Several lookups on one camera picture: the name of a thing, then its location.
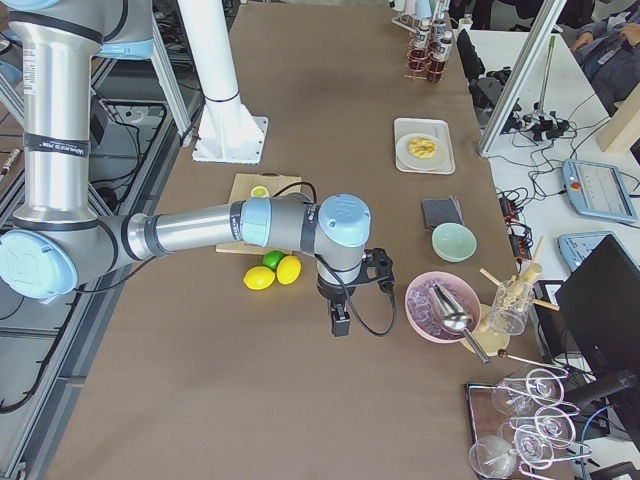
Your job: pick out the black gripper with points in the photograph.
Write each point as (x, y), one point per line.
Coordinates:
(335, 295)

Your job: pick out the tea bottle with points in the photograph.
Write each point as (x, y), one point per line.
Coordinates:
(439, 56)
(438, 29)
(419, 41)

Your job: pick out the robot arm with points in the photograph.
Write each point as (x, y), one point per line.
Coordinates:
(58, 243)

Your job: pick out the cream rectangular serving tray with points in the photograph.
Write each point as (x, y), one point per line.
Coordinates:
(408, 129)

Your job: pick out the wine glass rack tray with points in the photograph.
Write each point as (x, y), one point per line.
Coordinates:
(522, 426)

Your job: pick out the yellow lemon upper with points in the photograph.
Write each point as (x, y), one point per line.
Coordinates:
(288, 270)

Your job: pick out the yellow lemon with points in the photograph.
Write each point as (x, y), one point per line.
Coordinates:
(288, 270)
(259, 278)

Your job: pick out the pink ice bowl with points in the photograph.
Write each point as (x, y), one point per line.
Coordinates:
(420, 311)

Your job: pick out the green lime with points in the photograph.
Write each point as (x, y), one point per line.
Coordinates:
(272, 259)

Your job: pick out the yellow lemon lower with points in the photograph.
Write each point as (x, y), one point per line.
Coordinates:
(259, 278)

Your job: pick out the metal ice scoop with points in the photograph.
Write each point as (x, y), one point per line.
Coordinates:
(454, 318)

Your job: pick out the mint green bowl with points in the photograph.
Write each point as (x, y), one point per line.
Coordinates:
(453, 242)

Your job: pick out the grey folded cloth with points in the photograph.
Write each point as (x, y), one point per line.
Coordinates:
(440, 211)

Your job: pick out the wooden cutting board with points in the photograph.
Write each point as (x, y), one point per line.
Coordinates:
(241, 190)

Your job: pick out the halved lemon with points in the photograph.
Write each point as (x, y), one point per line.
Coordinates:
(260, 191)

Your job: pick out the round wooden stand base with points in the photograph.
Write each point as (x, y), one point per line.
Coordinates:
(489, 339)

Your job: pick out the wooden glass hanger stand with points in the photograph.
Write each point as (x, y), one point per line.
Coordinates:
(531, 274)

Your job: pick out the clear glass jar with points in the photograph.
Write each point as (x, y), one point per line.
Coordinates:
(510, 309)

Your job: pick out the white round plate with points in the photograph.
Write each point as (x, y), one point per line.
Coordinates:
(410, 161)

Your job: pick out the blue teach pendant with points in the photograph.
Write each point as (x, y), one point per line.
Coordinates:
(576, 247)
(597, 190)

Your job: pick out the black monitor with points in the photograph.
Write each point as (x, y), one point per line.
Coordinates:
(599, 303)

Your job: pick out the braided ring bread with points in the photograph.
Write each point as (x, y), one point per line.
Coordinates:
(422, 148)

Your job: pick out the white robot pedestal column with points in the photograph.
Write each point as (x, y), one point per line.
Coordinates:
(228, 132)

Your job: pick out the copper wire bottle rack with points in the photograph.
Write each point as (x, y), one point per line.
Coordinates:
(418, 70)

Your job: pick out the aluminium frame post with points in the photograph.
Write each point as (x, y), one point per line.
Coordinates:
(539, 37)

